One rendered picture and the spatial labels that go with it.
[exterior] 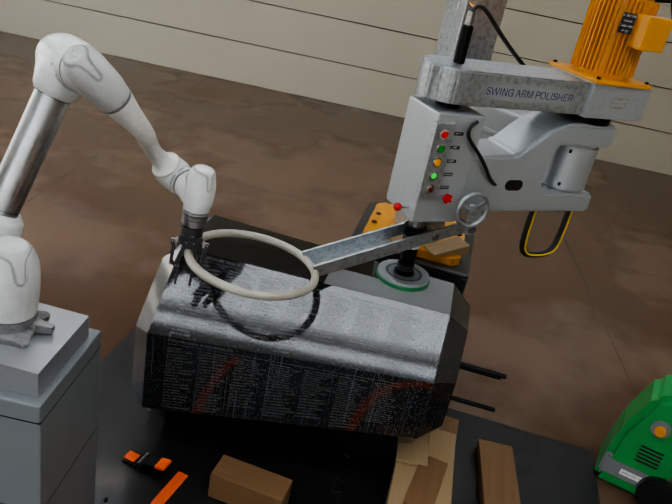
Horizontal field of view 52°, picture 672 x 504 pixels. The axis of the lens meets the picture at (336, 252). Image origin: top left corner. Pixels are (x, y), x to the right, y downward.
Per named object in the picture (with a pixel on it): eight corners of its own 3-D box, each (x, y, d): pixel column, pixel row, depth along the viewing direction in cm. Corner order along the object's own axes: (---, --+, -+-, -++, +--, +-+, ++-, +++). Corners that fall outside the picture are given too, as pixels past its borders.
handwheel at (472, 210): (471, 218, 267) (481, 182, 261) (485, 229, 259) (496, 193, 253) (438, 218, 261) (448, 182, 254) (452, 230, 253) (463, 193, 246)
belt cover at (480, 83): (594, 111, 292) (608, 72, 285) (637, 130, 272) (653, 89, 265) (399, 95, 251) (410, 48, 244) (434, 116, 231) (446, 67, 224)
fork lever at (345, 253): (454, 212, 285) (455, 202, 282) (480, 233, 270) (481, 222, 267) (299, 257, 265) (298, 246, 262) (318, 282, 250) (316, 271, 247)
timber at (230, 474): (207, 496, 269) (210, 473, 264) (220, 475, 280) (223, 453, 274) (277, 523, 263) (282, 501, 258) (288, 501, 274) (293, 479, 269)
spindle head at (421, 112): (458, 205, 286) (488, 100, 266) (488, 228, 268) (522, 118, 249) (383, 205, 270) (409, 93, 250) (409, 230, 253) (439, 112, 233)
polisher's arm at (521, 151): (549, 214, 308) (586, 108, 286) (583, 237, 290) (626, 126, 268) (409, 214, 276) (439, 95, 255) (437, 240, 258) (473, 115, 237)
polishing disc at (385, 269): (371, 260, 283) (372, 257, 283) (419, 263, 289) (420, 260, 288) (385, 286, 265) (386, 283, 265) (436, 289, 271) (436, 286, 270)
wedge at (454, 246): (456, 244, 340) (458, 235, 338) (467, 254, 332) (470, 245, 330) (423, 246, 330) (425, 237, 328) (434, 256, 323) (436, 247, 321)
